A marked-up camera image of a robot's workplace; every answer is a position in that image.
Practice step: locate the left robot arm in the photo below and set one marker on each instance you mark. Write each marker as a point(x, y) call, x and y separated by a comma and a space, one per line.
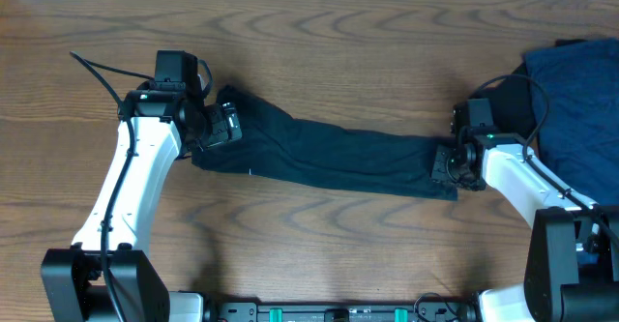
point(106, 273)

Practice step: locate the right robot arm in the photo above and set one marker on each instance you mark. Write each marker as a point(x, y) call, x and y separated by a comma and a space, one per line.
point(571, 269)

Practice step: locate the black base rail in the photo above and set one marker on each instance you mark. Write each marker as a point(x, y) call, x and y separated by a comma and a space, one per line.
point(338, 313)

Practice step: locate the black garment under blue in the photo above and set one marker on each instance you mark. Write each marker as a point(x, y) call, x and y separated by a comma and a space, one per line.
point(510, 102)

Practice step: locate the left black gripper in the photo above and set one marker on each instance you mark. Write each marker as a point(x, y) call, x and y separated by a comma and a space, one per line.
point(221, 132)

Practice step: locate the dark teal t-shirt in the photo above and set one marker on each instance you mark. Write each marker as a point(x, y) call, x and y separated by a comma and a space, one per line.
point(278, 146)

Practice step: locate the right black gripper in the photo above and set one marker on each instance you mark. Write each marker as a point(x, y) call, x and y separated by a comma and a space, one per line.
point(439, 171)

